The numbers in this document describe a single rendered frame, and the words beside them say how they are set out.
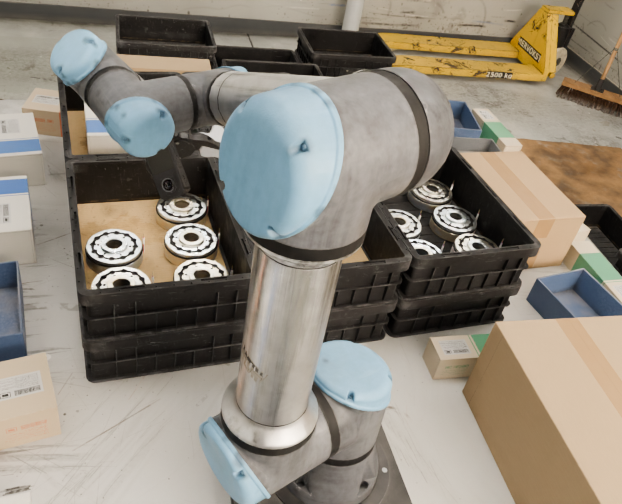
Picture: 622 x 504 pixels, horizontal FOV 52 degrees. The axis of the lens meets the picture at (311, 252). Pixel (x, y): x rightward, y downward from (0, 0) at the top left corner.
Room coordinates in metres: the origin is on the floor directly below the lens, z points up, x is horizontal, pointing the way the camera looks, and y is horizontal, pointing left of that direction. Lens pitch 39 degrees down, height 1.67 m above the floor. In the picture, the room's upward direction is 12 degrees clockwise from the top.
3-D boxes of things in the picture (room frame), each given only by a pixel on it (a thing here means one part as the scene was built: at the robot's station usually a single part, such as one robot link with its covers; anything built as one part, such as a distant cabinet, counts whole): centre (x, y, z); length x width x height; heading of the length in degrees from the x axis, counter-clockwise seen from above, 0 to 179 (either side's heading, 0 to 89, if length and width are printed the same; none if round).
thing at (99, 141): (1.28, 0.51, 0.88); 0.20 x 0.12 x 0.09; 25
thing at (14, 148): (1.31, 0.78, 0.75); 0.20 x 0.12 x 0.09; 31
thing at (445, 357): (0.95, -0.39, 0.73); 0.24 x 0.06 x 0.06; 110
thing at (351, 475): (0.57, -0.09, 0.85); 0.15 x 0.15 x 0.10
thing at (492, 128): (1.97, -0.51, 0.73); 0.24 x 0.06 x 0.06; 22
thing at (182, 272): (0.87, 0.19, 0.86); 0.10 x 0.10 x 0.01
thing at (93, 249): (0.90, 0.36, 0.86); 0.10 x 0.10 x 0.01
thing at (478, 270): (1.20, -0.24, 0.87); 0.40 x 0.30 x 0.11; 26
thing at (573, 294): (1.15, -0.64, 0.74); 0.20 x 0.15 x 0.07; 31
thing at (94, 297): (0.94, 0.30, 0.92); 0.40 x 0.30 x 0.02; 26
